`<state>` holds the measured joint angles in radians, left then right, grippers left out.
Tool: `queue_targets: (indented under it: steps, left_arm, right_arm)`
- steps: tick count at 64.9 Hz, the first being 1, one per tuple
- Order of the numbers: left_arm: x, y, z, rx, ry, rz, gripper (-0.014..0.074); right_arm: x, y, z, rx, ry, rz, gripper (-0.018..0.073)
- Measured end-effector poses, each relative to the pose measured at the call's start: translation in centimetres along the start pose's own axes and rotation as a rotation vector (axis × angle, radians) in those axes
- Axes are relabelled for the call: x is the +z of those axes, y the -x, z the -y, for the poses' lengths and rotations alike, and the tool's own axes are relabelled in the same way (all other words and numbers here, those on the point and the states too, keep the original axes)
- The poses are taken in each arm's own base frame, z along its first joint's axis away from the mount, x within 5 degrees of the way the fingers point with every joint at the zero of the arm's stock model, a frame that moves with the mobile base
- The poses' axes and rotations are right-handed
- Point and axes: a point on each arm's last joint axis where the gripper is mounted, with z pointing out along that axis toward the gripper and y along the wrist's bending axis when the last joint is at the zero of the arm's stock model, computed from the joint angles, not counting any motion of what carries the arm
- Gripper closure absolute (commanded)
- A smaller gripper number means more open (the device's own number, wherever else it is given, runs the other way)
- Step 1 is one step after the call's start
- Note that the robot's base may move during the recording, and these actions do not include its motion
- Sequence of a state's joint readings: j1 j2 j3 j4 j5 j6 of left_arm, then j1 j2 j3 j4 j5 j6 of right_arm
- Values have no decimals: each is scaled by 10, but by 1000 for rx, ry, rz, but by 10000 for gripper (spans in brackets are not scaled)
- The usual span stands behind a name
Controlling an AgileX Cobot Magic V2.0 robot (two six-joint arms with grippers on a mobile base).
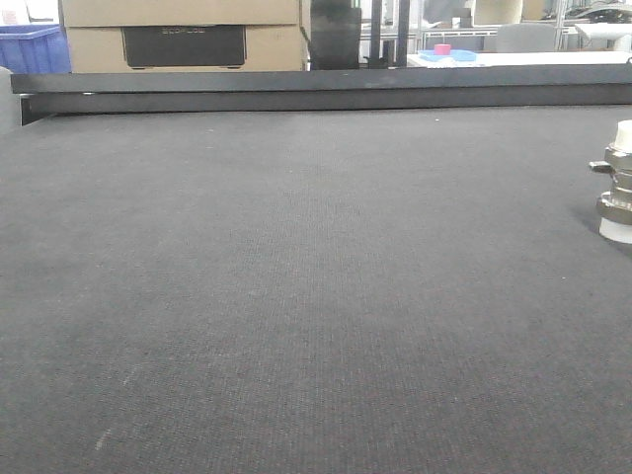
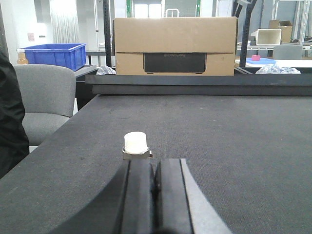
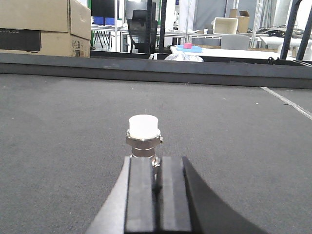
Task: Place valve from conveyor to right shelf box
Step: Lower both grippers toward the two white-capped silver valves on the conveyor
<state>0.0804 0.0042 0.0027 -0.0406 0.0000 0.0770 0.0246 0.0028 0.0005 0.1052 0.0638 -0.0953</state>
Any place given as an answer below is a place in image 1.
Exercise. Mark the metal valve with white caps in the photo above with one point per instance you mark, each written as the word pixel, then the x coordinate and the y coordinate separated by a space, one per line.
pixel 614 206

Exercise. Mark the black conveyor belt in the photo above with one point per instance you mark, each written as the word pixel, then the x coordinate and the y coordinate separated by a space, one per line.
pixel 375 292

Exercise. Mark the cardboard box with black print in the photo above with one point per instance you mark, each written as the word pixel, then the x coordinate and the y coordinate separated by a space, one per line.
pixel 186 36

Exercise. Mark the black cylindrical container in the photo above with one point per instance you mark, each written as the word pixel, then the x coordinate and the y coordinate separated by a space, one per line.
pixel 335 34

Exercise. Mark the white background table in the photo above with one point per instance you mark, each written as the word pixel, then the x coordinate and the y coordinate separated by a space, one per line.
pixel 530 58

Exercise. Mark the pink tape roll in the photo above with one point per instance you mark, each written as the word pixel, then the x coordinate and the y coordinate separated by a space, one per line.
pixel 442 49

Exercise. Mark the light blue tray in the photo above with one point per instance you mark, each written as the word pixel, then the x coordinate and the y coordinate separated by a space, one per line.
pixel 455 55

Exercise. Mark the blue plastic crate background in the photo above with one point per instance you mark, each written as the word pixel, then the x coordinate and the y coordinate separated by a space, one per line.
pixel 34 49

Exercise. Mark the black vertical post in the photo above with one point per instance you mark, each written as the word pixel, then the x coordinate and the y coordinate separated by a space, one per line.
pixel 375 61

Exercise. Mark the black conveyor side rail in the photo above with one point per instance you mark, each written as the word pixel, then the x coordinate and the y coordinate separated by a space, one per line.
pixel 327 90

